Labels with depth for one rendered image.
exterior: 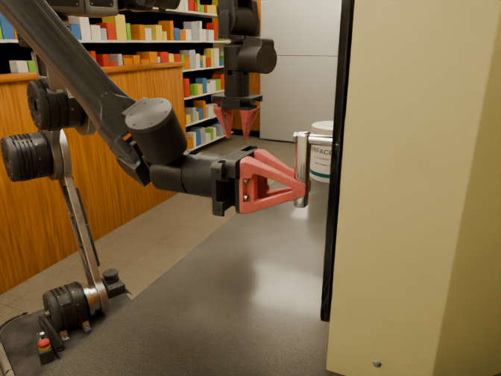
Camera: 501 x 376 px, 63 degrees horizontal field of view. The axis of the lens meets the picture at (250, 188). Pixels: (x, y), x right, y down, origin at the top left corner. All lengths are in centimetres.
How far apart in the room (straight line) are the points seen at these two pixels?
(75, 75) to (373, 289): 45
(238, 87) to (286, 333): 54
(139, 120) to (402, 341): 37
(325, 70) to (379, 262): 504
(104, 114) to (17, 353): 134
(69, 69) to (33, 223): 214
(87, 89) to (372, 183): 38
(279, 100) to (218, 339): 517
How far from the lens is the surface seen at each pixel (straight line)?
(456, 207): 41
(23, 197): 262
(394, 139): 39
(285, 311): 61
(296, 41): 553
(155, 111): 49
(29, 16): 62
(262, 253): 76
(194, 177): 51
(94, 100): 59
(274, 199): 48
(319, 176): 114
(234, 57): 91
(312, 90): 549
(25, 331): 191
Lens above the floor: 130
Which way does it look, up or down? 20 degrees down
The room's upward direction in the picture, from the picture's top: straight up
